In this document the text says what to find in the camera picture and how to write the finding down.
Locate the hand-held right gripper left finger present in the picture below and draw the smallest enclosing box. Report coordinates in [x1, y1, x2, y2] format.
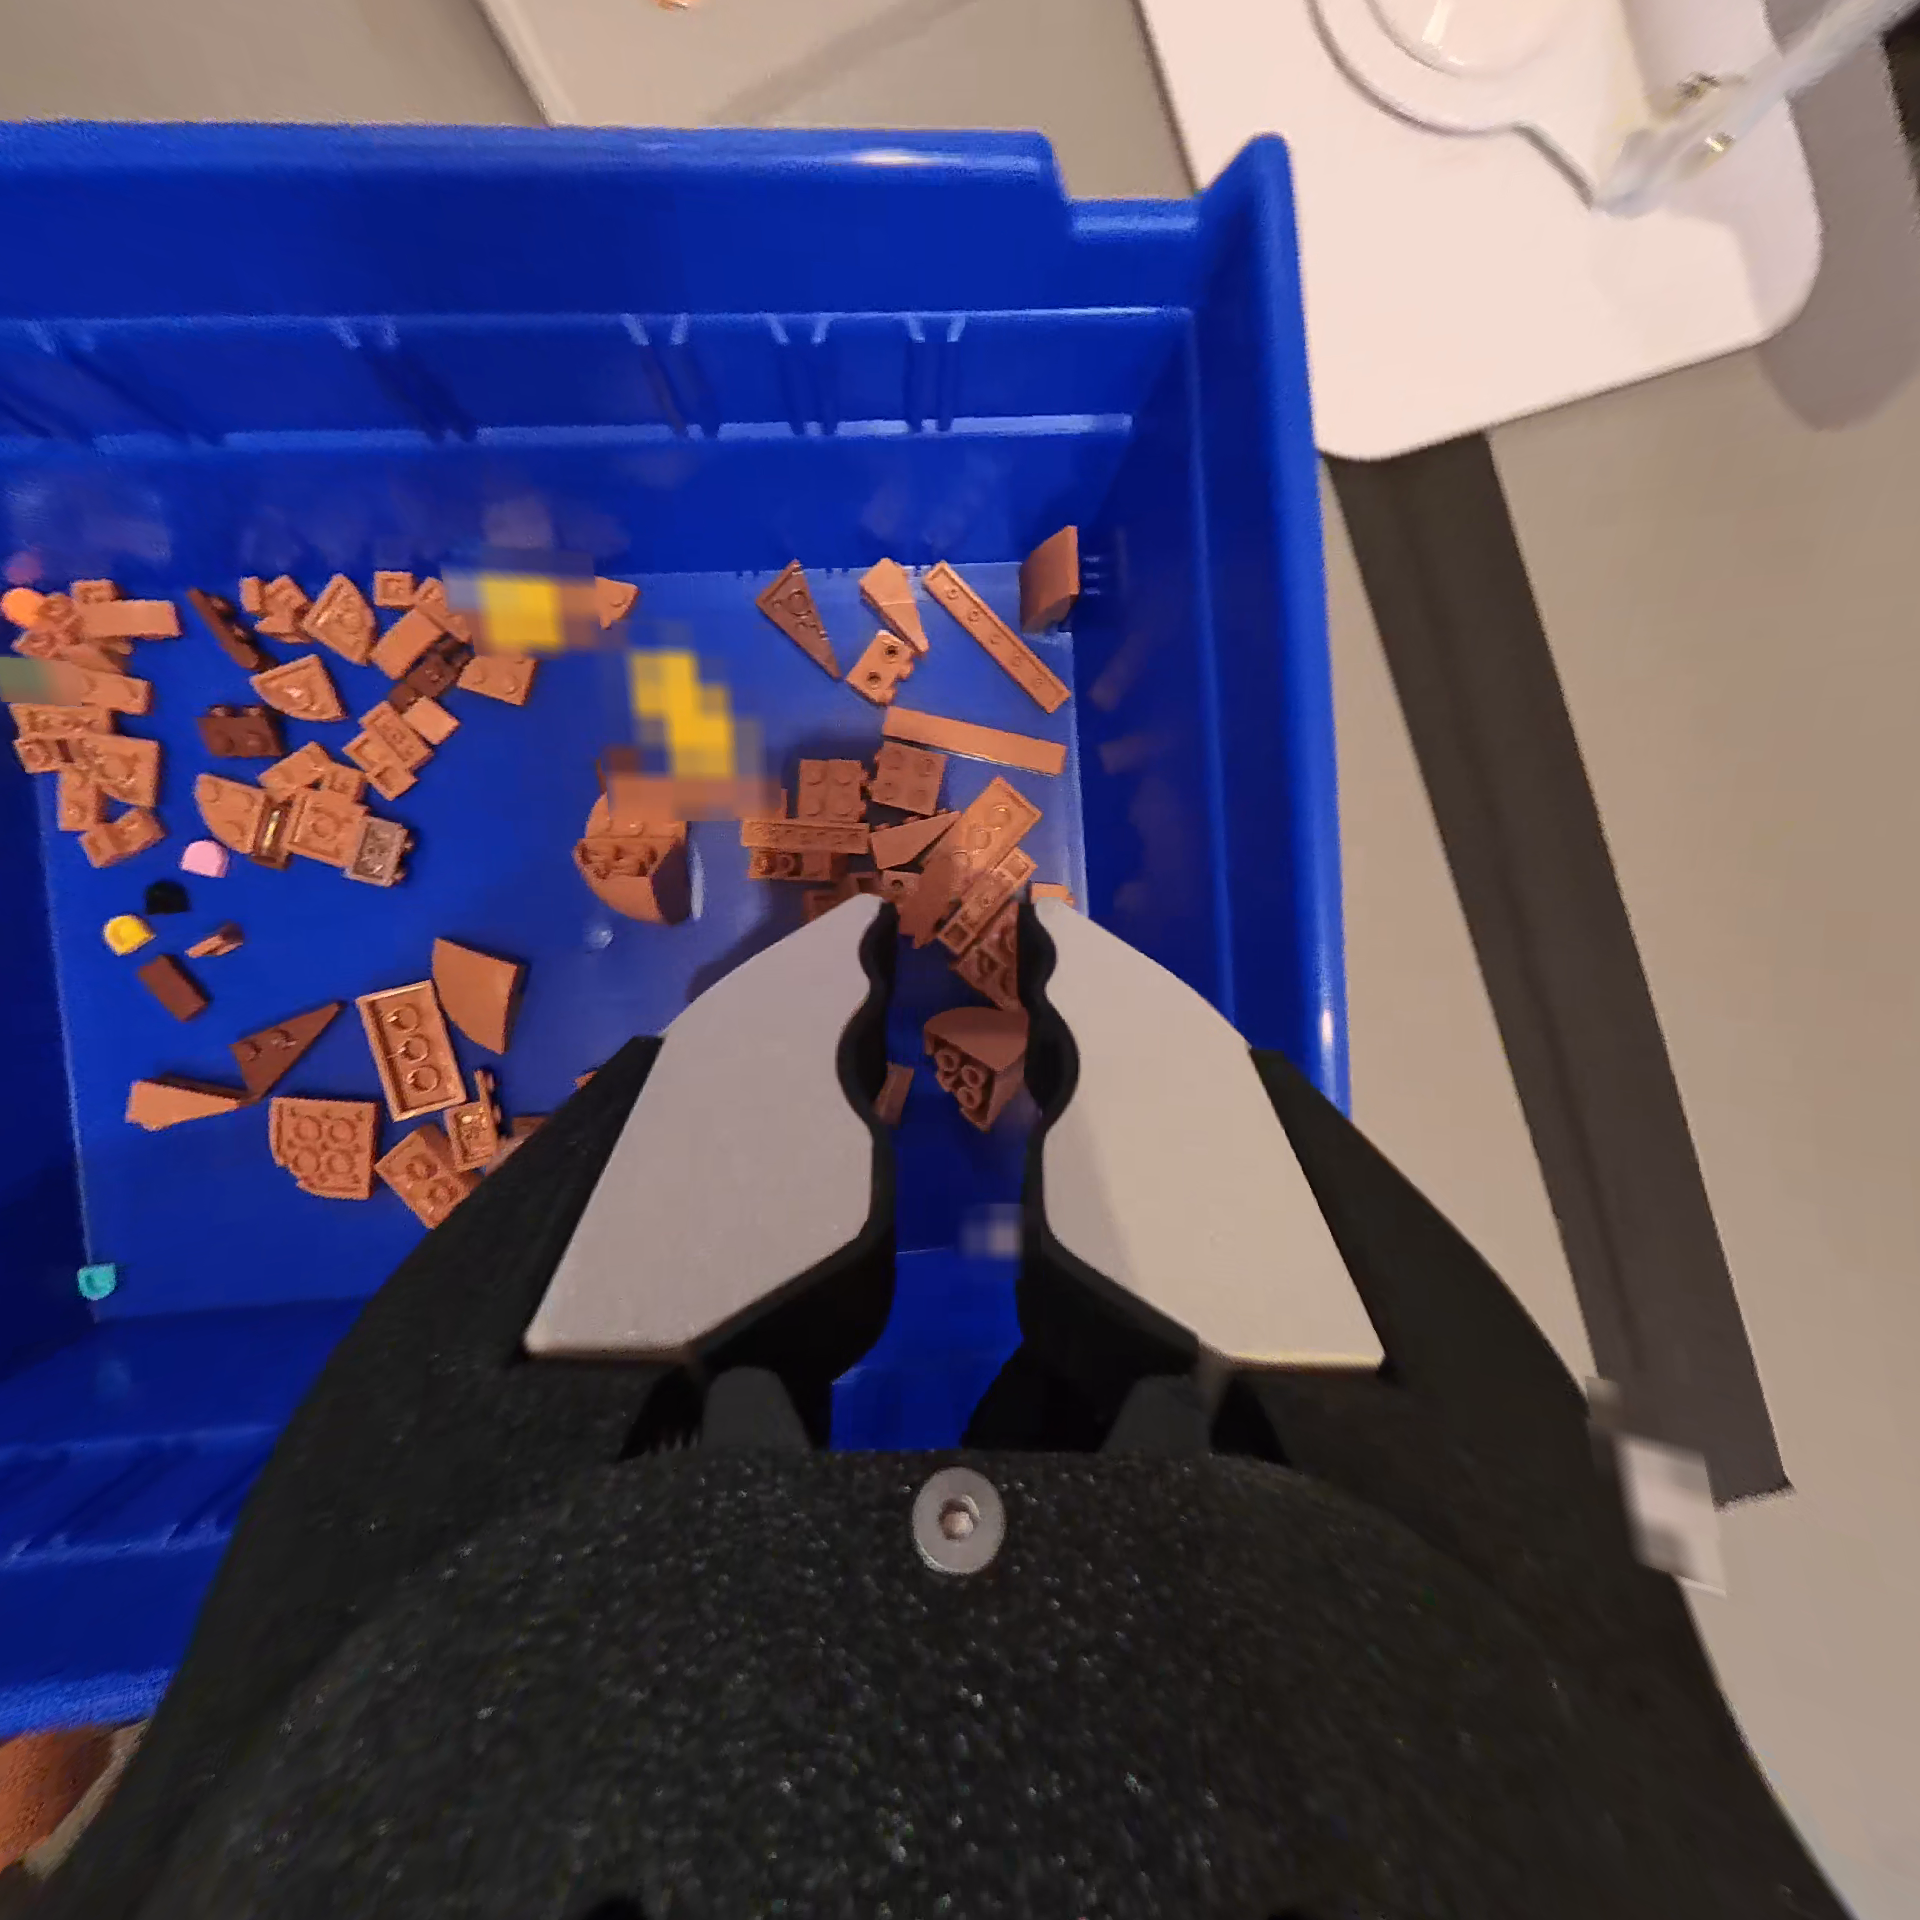
[522, 893, 903, 1378]

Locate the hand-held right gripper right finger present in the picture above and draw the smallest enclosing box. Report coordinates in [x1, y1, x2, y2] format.
[1017, 884, 1387, 1386]

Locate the pile of brown lego pieces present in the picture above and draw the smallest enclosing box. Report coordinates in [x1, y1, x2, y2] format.
[0, 526, 1086, 1234]

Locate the blue plastic bin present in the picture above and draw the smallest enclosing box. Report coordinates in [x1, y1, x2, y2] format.
[0, 118, 1354, 1742]

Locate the brown barrel lego model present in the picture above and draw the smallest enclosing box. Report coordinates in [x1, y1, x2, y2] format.
[0, 1726, 126, 1848]

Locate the black tape strip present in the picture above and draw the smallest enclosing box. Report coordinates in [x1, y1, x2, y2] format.
[1329, 440, 1795, 1504]

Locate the white stand base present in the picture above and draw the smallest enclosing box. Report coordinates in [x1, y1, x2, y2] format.
[1137, 0, 1826, 461]

